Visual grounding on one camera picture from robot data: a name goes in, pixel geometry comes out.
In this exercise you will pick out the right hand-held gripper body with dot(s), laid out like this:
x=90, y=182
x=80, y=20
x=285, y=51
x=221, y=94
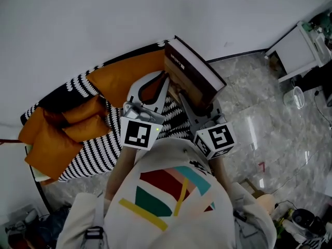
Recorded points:
x=216, y=139

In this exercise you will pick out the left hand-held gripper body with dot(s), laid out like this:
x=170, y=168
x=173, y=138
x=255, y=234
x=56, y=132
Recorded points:
x=141, y=128

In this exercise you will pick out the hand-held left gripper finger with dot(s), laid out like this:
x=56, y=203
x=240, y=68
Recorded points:
x=135, y=87
x=163, y=97

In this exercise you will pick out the brown hardcover book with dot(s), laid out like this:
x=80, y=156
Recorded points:
x=192, y=71

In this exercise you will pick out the person's left forearm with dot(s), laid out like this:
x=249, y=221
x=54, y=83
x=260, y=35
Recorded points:
x=122, y=170

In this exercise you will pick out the person's right forearm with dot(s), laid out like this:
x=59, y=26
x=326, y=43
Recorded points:
x=221, y=172

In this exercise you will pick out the large orange back cushion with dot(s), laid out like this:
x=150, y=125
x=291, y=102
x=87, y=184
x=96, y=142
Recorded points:
x=122, y=74

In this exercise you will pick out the black white patterned sofa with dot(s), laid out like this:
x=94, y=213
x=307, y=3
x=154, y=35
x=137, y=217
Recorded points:
x=98, y=152

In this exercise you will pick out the small orange cushion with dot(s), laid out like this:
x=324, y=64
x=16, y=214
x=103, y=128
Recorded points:
x=86, y=130
x=83, y=110

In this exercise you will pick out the cardboard box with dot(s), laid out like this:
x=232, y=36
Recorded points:
x=250, y=187

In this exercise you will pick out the person's cream printed shirt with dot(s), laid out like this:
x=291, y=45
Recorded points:
x=171, y=206

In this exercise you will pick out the big orange square cushion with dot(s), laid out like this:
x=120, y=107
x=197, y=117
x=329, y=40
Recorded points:
x=49, y=149

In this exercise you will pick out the white cabinet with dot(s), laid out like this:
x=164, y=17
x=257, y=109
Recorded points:
x=295, y=48

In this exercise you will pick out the black round appliance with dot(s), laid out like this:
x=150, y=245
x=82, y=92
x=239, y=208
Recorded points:
x=307, y=220

